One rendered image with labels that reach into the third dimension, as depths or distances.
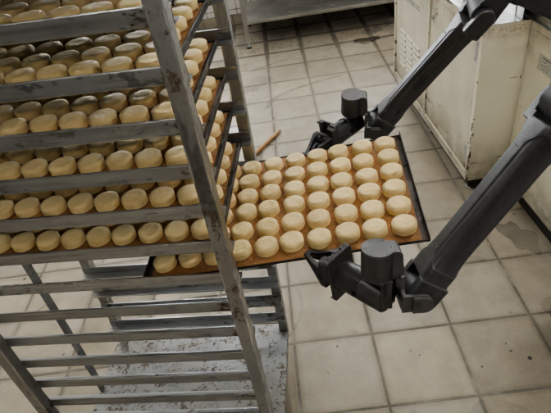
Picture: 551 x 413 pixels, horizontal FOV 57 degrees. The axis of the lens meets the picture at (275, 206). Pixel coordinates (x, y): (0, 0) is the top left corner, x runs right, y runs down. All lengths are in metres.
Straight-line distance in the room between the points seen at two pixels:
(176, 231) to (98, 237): 0.17
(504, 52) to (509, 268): 0.89
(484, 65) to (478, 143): 0.38
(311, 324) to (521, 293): 0.83
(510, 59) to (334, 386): 1.49
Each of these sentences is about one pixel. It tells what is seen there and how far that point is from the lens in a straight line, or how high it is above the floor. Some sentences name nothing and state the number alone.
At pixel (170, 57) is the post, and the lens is 0.77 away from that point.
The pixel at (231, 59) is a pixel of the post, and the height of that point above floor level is 1.17.
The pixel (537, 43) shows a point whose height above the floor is 0.77.
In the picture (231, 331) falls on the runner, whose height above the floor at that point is 0.69.
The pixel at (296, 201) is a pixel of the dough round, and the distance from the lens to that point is 1.14.
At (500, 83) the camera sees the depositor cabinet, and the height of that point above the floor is 0.58.
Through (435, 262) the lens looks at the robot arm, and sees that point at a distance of 0.90.
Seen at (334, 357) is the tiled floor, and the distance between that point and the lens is 1.97.
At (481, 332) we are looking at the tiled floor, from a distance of 2.08.
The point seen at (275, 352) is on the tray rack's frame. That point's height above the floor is 0.15.
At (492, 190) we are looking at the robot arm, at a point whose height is 1.11.
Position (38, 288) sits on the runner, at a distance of 1.23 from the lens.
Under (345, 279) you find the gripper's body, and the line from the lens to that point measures 0.94.
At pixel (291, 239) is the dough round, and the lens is 1.05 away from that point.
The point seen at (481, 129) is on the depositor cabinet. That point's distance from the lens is 2.49.
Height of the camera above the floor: 1.62
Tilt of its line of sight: 38 degrees down
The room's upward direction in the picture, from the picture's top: 10 degrees counter-clockwise
